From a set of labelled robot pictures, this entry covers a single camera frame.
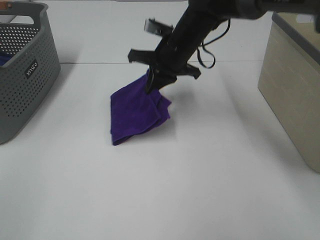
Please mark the blue towel in basket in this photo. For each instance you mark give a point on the blue towel in basket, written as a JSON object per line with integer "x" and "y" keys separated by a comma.
{"x": 4, "y": 58}

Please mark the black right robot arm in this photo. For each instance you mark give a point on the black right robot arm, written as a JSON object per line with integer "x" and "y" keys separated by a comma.
{"x": 203, "y": 16}

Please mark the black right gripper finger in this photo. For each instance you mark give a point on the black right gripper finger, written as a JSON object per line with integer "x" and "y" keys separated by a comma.
{"x": 160, "y": 81}
{"x": 151, "y": 83}

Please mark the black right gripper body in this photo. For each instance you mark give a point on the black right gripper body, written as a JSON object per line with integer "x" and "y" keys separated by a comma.
{"x": 171, "y": 55}

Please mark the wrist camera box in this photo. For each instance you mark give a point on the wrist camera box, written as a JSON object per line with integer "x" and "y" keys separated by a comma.
{"x": 157, "y": 28}

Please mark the purple towel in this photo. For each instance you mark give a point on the purple towel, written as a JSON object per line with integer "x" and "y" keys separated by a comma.
{"x": 135, "y": 112}

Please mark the grey perforated plastic basket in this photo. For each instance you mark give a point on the grey perforated plastic basket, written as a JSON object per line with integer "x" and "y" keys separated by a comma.
{"x": 32, "y": 69}

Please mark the beige storage box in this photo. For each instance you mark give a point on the beige storage box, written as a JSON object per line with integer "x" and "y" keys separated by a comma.
{"x": 290, "y": 81}

